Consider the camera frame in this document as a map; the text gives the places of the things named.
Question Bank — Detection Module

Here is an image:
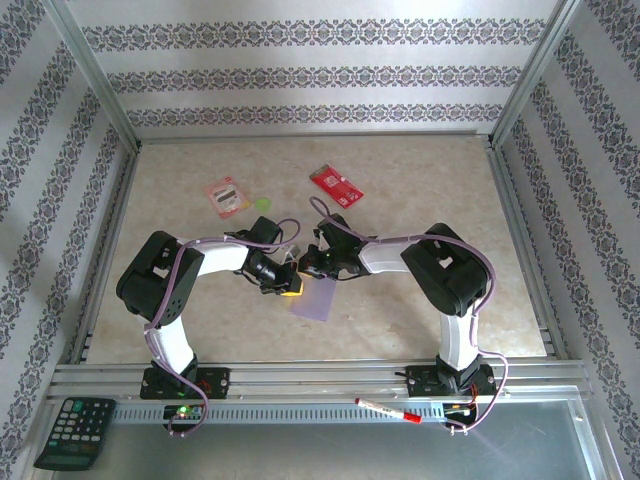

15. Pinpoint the black calculator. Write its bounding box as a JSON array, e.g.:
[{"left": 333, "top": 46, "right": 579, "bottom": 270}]
[{"left": 33, "top": 397, "right": 117, "bottom": 472}]

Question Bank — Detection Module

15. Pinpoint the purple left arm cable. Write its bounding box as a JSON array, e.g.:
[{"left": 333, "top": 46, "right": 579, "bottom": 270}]
[{"left": 144, "top": 217, "right": 302, "bottom": 439}]

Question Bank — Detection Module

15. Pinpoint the controller board with green light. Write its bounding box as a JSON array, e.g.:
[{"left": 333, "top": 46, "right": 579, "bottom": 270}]
[{"left": 163, "top": 403, "right": 206, "bottom": 422}]

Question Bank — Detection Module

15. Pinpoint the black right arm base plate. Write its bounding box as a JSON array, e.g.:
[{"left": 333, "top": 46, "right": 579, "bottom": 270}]
[{"left": 405, "top": 364, "right": 497, "bottom": 400}]

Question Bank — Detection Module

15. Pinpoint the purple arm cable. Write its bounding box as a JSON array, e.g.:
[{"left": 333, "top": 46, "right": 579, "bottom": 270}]
[
  {"left": 308, "top": 196, "right": 510, "bottom": 436},
  {"left": 144, "top": 217, "right": 302, "bottom": 439}
]

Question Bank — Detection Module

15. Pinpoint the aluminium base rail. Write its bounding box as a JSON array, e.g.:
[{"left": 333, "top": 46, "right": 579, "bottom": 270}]
[{"left": 47, "top": 360, "right": 591, "bottom": 401}]

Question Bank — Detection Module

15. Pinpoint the red card package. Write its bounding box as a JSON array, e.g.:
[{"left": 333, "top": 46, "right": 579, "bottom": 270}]
[{"left": 308, "top": 162, "right": 365, "bottom": 211}]

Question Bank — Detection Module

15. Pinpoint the pink blister package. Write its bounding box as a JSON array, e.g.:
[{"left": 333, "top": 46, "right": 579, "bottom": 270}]
[{"left": 203, "top": 175, "right": 251, "bottom": 220}]

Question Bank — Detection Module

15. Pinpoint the aluminium table edge rail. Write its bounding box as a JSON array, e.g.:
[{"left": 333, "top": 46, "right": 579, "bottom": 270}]
[
  {"left": 67, "top": 144, "right": 141, "bottom": 366},
  {"left": 134, "top": 130, "right": 494, "bottom": 146},
  {"left": 487, "top": 144, "right": 571, "bottom": 361}
]

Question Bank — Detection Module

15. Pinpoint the grey metal shelf plate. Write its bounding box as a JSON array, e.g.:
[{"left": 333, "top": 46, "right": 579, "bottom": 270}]
[{"left": 49, "top": 399, "right": 609, "bottom": 480}]

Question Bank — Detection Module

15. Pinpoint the grey slotted cable duct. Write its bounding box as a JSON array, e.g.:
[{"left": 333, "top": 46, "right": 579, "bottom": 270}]
[{"left": 110, "top": 402, "right": 446, "bottom": 426}]

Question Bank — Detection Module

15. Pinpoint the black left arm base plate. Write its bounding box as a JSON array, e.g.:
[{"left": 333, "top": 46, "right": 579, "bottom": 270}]
[{"left": 139, "top": 367, "right": 232, "bottom": 401}]

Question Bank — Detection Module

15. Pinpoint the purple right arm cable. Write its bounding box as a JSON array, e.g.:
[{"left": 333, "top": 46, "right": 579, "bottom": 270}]
[{"left": 308, "top": 196, "right": 510, "bottom": 436}]

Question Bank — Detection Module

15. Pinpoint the aluminium frame post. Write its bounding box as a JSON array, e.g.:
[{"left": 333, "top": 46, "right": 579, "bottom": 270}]
[
  {"left": 42, "top": 0, "right": 141, "bottom": 151},
  {"left": 487, "top": 0, "right": 584, "bottom": 151}
]

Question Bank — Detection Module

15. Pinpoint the white marker with red cap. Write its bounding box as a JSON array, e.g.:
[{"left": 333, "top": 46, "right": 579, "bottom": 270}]
[{"left": 354, "top": 397, "right": 422, "bottom": 425}]

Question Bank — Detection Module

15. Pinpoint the controller board with wires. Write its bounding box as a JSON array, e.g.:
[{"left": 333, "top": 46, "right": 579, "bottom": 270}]
[{"left": 442, "top": 399, "right": 480, "bottom": 420}]

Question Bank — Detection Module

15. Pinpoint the lavender paper sheet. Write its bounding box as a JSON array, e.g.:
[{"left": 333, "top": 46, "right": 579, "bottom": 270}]
[{"left": 288, "top": 276, "right": 337, "bottom": 323}]

